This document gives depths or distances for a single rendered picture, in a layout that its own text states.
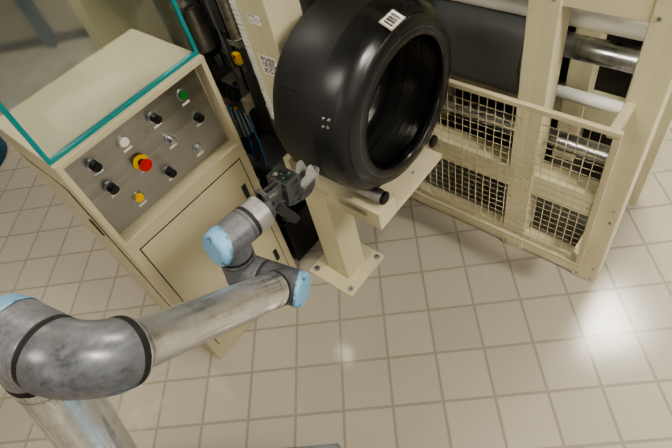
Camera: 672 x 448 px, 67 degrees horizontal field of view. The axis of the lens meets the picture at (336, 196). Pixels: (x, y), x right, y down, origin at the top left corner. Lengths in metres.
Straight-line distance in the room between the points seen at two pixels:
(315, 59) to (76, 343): 0.82
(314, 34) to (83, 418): 0.95
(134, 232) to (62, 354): 1.00
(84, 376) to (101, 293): 2.16
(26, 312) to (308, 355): 1.61
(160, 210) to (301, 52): 0.78
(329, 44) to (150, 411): 1.80
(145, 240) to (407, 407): 1.20
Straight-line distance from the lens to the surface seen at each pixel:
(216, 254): 1.24
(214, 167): 1.87
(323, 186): 1.70
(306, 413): 2.27
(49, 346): 0.84
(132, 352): 0.85
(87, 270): 3.13
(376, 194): 1.57
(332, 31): 1.31
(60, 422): 1.03
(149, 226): 1.80
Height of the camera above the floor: 2.11
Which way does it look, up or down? 48 degrees down
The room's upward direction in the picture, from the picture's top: 16 degrees counter-clockwise
